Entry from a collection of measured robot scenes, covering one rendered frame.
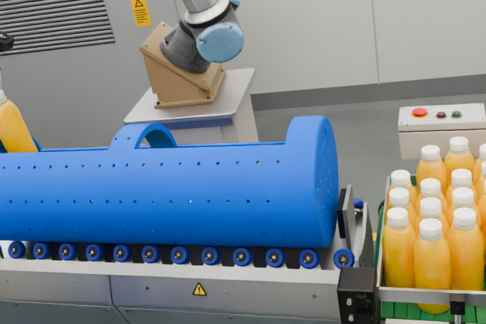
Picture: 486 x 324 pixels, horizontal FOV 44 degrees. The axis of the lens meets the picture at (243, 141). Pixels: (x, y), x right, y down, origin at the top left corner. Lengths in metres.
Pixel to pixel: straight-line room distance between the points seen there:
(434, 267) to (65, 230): 0.81
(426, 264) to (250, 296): 0.42
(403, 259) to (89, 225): 0.68
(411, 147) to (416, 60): 2.61
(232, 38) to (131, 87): 1.61
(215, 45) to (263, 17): 2.61
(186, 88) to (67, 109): 1.64
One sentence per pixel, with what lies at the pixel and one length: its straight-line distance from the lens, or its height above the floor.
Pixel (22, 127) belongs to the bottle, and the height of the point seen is 1.25.
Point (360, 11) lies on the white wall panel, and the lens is 4.01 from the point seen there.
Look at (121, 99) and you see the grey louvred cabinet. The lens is 3.09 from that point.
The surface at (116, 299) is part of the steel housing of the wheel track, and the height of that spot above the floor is 0.85.
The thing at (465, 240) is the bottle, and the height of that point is 1.05.
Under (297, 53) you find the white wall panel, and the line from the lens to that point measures 4.13.
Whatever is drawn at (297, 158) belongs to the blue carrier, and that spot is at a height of 1.20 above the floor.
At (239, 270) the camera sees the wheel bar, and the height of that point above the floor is 0.93.
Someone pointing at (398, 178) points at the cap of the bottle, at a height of 1.09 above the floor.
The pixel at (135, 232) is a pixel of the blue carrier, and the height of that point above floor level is 1.05.
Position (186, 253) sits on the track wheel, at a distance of 1.41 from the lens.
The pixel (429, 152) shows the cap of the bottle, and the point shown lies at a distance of 1.41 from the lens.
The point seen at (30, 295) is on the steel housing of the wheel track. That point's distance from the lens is 1.69.
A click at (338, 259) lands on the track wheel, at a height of 0.97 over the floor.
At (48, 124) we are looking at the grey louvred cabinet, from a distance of 3.34.
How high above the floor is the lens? 1.79
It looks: 27 degrees down
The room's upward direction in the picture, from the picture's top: 11 degrees counter-clockwise
